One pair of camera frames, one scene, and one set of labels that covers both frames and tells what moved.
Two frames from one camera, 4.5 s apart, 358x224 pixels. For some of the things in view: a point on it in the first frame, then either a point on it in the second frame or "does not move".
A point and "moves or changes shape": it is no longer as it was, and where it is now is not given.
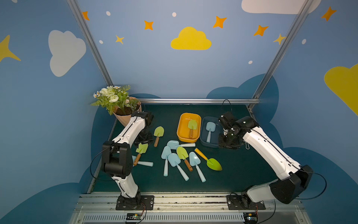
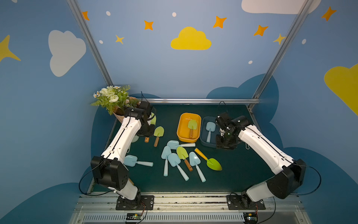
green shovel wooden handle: [192, 125] does not move
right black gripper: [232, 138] does not move
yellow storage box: [188, 127] does not move
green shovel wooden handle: [142, 148] moves or changes shape
